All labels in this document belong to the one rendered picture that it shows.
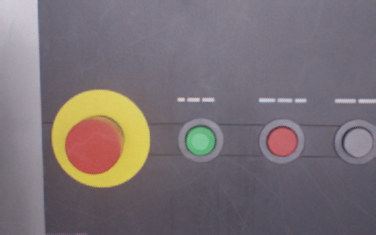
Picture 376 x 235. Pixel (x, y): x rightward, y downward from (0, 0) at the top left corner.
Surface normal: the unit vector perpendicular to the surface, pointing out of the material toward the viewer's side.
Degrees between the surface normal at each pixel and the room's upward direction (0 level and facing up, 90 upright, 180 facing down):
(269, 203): 90
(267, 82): 90
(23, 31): 87
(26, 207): 87
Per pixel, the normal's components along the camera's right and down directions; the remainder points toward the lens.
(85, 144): -0.06, 0.15
